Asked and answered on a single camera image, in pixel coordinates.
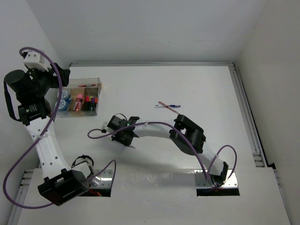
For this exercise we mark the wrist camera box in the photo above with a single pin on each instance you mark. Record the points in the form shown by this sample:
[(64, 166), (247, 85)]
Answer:
[(105, 128), (34, 60)]

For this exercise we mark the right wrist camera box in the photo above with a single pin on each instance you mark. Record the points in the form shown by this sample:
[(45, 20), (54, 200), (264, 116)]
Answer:
[(105, 128)]

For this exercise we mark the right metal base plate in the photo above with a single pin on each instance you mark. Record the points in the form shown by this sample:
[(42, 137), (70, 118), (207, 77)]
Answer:
[(202, 183)]

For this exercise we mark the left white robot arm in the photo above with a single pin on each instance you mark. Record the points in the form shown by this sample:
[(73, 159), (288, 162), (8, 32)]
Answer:
[(60, 182)]

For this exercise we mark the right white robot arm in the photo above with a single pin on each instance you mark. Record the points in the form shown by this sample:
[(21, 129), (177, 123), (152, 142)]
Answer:
[(185, 134)]

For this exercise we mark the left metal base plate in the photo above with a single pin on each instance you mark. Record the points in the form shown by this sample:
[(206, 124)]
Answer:
[(102, 181)]

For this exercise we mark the metal base plate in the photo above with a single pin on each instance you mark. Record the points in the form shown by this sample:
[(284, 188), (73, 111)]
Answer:
[(202, 183), (102, 181)]

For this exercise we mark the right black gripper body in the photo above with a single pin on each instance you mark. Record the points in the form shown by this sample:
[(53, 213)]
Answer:
[(119, 136)]

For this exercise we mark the clear compartment organizer tray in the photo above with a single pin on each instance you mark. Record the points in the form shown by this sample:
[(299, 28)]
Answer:
[(87, 91)]

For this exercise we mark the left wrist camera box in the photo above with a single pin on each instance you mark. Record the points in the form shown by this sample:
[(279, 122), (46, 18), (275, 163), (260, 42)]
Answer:
[(34, 60)]

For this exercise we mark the blue gel pen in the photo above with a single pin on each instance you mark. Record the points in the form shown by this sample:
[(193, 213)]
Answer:
[(169, 106)]

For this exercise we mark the blue patterned round jar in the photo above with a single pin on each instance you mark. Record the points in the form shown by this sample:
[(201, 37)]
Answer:
[(65, 95)]

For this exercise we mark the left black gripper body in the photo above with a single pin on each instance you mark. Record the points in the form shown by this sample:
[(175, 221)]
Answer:
[(42, 81)]

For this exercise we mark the red gel pen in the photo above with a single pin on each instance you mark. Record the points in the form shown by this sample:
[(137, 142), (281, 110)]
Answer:
[(171, 109)]

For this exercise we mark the aluminium table edge rail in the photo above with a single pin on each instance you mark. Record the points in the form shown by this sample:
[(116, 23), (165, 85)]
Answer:
[(135, 64)]

